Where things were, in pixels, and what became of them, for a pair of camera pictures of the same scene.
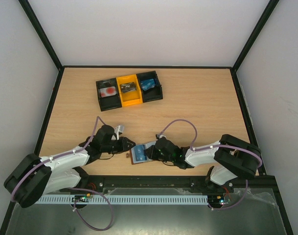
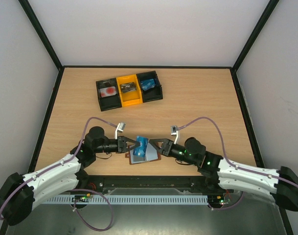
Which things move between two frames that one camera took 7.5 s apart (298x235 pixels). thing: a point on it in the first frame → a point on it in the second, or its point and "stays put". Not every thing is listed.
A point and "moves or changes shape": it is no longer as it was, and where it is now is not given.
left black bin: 111,102 stays put
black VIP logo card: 128,87 stays put
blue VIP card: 147,84 stays put
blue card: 140,154 moves or changes shape
